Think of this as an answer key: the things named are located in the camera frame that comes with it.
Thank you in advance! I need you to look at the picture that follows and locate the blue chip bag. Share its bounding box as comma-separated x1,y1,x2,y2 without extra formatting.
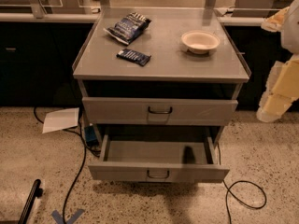
104,12,151,46

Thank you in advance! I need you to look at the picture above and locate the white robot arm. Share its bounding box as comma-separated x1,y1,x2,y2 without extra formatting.
256,0,299,122

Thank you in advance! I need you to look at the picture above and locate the blue power adapter box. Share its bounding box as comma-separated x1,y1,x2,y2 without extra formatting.
84,126,98,147

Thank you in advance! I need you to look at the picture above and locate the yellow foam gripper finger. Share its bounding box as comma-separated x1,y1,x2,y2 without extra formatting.
256,91,292,122

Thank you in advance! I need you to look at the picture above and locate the white paper bowl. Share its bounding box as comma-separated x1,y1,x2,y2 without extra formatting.
181,30,221,54

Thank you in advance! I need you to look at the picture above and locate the black cable left floor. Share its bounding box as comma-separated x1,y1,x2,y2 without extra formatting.
33,105,101,224

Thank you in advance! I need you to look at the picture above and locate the grey top drawer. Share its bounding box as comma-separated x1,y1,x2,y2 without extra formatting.
82,97,237,126

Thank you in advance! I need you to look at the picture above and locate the grey metal drawer cabinet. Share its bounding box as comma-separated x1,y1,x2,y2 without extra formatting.
73,7,250,142

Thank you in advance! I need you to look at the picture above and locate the blue snack bar wrapper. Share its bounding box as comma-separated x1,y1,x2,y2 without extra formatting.
117,49,151,66

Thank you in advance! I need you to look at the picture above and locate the dark counter cabinet left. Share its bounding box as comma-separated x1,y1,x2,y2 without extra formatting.
0,21,93,106

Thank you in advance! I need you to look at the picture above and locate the grey drawer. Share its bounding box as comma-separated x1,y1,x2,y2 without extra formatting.
82,97,237,126
88,135,229,183

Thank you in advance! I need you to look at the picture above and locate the white paper sheet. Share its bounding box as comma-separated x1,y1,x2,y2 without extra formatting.
42,107,79,133

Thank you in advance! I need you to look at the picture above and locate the black bar floor stand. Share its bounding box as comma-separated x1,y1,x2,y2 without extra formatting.
18,179,43,224

